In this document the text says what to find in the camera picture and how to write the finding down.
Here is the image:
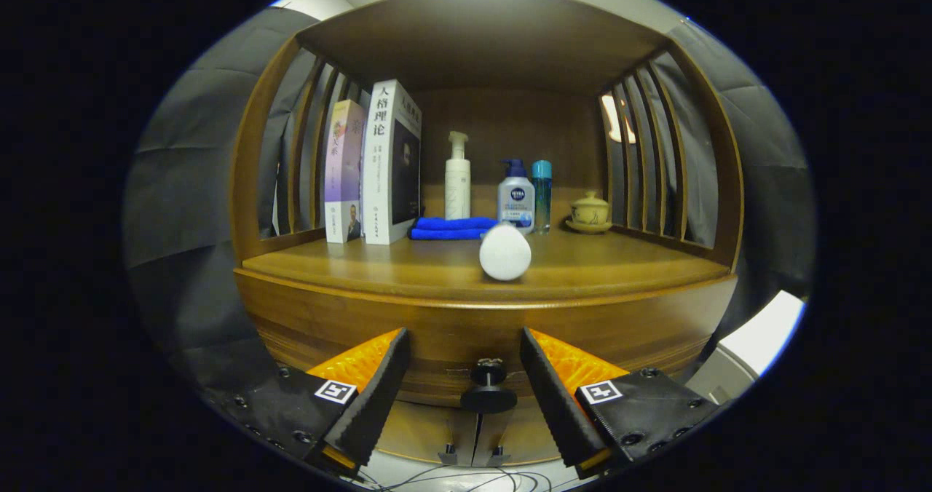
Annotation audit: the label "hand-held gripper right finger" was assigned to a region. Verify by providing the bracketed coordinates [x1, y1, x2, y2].
[519, 327, 720, 480]

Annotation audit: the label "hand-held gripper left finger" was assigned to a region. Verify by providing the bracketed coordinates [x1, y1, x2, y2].
[215, 327, 411, 477]

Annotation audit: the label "wooden drawer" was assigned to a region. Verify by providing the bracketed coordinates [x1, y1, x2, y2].
[234, 268, 738, 409]

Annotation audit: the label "white green tube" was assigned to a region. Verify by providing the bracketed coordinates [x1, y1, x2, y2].
[478, 222, 532, 282]

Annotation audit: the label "wooden cabinet door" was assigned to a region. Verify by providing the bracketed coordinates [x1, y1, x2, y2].
[375, 400, 481, 467]
[472, 405, 576, 468]

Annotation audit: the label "wooden countertop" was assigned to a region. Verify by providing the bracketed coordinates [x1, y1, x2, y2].
[234, 226, 738, 303]

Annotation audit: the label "wooden cabinet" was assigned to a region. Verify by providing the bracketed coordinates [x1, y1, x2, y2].
[229, 0, 745, 467]

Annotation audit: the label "blue folded towel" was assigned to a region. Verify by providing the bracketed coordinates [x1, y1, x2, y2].
[409, 216, 499, 241]

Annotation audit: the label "beige lidded tea cup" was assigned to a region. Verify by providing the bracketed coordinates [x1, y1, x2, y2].
[570, 191, 611, 225]

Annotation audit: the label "white bottle blue pump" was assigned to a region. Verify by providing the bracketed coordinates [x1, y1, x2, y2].
[497, 159, 537, 234]

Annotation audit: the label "clear bottle teal cap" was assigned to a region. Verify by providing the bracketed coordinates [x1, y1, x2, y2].
[532, 160, 553, 234]

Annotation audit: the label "purple book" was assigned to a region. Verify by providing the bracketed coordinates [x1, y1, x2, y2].
[325, 99, 367, 244]

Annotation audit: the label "thick white book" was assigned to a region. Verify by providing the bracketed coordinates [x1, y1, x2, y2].
[362, 79, 423, 246]

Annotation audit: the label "floor cables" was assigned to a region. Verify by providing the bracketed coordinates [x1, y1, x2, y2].
[349, 463, 569, 492]

